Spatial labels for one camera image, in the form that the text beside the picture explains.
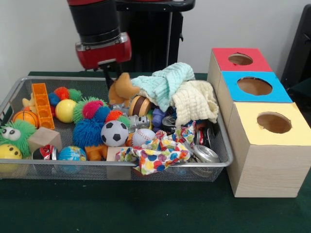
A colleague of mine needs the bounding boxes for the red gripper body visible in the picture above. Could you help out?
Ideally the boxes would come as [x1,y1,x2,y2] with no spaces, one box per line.
[75,32,133,71]

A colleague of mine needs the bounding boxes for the brown teddy bear plush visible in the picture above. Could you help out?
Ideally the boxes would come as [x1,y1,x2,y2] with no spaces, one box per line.
[108,72,141,105]

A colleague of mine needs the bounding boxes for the multicolour spiky caterpillar toy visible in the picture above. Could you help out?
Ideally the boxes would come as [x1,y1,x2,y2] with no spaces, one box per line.
[72,96,131,127]

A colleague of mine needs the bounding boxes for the light blue waffle cloth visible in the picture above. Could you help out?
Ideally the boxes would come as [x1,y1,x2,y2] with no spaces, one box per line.
[131,62,196,112]

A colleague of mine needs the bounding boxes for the orange plastic tray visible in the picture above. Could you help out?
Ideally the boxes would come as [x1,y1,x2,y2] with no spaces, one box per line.
[31,83,55,131]

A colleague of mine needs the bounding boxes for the cream waffle cloth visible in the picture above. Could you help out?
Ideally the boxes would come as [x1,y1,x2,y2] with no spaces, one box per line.
[139,80,220,127]

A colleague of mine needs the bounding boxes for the clear mesh bin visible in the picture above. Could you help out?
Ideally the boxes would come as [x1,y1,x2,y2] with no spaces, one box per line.
[0,76,234,183]

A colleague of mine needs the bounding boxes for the wooden box with three holes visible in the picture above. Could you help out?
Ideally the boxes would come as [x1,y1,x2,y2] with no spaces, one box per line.
[207,47,311,198]

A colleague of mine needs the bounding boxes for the plain yellow ball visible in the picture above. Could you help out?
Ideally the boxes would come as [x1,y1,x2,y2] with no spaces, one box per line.
[55,99,77,123]

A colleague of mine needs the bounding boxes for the black and white soccer ball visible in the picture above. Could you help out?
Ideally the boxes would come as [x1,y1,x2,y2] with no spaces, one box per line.
[101,120,129,147]

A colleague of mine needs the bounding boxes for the large blue spiky ball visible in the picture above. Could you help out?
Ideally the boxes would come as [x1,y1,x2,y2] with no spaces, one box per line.
[72,118,105,149]

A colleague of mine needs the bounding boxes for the white baseball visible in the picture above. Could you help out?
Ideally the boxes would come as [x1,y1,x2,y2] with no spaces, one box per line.
[132,128,156,148]

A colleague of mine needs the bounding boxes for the colourful spotted cloth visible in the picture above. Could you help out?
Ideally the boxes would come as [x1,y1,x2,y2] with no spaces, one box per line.
[115,121,195,176]

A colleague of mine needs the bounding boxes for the green googly-eyed puffer ball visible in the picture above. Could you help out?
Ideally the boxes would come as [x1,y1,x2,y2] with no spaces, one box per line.
[0,119,37,157]

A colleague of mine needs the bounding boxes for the dark green table cloth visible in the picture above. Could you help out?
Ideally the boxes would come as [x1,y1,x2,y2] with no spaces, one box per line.
[0,70,311,233]

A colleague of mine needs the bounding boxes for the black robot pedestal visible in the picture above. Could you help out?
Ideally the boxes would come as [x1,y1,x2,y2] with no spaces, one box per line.
[114,0,196,73]

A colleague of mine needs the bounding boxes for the black furniture frame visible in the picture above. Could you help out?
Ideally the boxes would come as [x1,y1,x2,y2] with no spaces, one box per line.
[280,3,311,90]

